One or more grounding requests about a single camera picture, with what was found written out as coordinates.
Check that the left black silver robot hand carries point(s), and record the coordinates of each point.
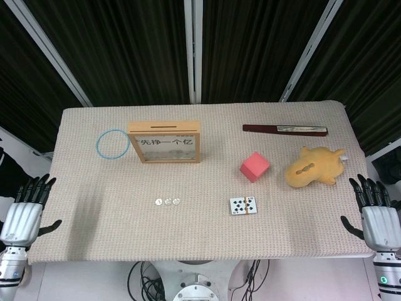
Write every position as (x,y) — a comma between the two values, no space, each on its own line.
(22,222)

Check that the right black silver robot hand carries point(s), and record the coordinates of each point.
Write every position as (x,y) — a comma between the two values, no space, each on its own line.
(382,225)

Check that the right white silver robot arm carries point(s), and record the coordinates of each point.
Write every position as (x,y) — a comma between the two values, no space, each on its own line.
(388,276)

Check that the grey robot base column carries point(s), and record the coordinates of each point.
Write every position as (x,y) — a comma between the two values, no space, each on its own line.
(195,282)

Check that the wooden coin bank frame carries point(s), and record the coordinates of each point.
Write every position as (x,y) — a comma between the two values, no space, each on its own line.
(163,126)

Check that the yellow plush toy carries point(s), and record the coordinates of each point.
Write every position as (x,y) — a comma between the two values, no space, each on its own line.
(313,166)

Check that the orange rubber band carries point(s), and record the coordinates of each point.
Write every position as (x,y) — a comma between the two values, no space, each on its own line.
(247,205)

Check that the red foam cube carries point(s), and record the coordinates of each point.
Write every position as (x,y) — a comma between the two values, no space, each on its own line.
(254,166)

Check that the black pleated curtain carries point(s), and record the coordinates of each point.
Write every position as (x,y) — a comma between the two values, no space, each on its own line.
(369,62)
(18,78)
(125,47)
(250,47)

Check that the playing card deck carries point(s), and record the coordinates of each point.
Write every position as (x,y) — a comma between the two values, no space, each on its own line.
(238,205)

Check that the dark red folded fan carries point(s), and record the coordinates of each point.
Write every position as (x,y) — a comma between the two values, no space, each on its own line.
(260,128)

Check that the beige woven tablecloth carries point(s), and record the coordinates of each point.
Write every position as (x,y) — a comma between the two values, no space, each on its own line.
(203,235)

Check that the white frame post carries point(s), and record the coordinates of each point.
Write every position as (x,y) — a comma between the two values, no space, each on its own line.
(310,50)
(51,51)
(191,47)

